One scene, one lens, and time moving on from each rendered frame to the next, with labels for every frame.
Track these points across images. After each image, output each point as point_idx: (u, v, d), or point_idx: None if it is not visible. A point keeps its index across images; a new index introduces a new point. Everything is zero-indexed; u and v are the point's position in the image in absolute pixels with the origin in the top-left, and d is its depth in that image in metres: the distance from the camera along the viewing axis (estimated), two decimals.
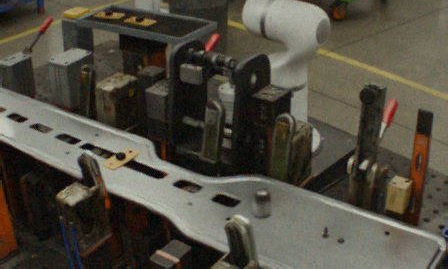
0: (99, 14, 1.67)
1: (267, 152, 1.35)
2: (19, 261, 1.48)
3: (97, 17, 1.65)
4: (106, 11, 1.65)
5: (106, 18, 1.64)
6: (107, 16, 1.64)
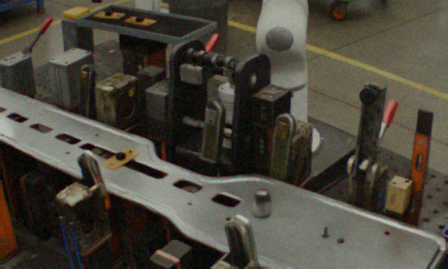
0: (99, 14, 1.67)
1: (267, 152, 1.35)
2: (19, 261, 1.48)
3: (97, 17, 1.65)
4: (106, 11, 1.65)
5: (106, 18, 1.64)
6: (107, 16, 1.64)
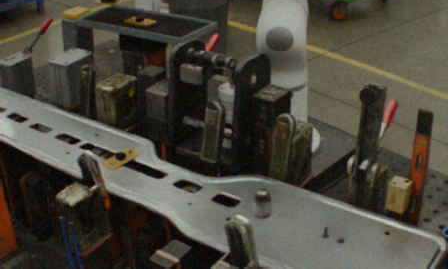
0: (99, 0, 1.65)
1: (267, 152, 1.35)
2: (19, 261, 1.48)
3: (97, 3, 1.63)
4: None
5: (106, 4, 1.62)
6: (107, 2, 1.62)
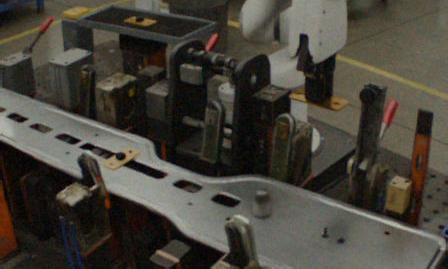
0: (299, 92, 1.01)
1: (267, 152, 1.35)
2: (19, 261, 1.48)
3: (297, 100, 0.99)
4: None
5: (316, 106, 0.97)
6: (316, 102, 0.98)
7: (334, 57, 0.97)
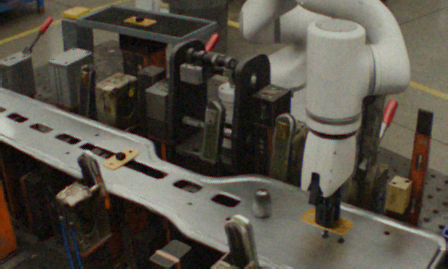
0: (310, 214, 1.11)
1: (267, 152, 1.35)
2: (19, 261, 1.48)
3: (308, 222, 1.09)
4: None
5: (325, 229, 1.08)
6: (325, 225, 1.08)
7: (342, 185, 1.07)
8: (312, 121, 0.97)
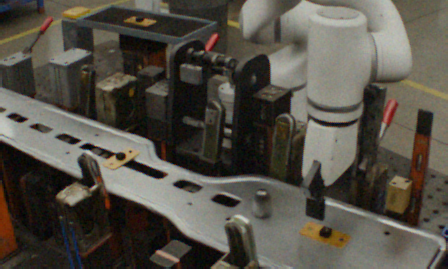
0: (309, 227, 1.13)
1: (267, 152, 1.35)
2: (19, 261, 1.48)
3: (306, 236, 1.11)
4: (321, 228, 1.11)
5: (323, 242, 1.09)
6: (324, 238, 1.10)
7: (350, 162, 1.08)
8: (314, 109, 0.97)
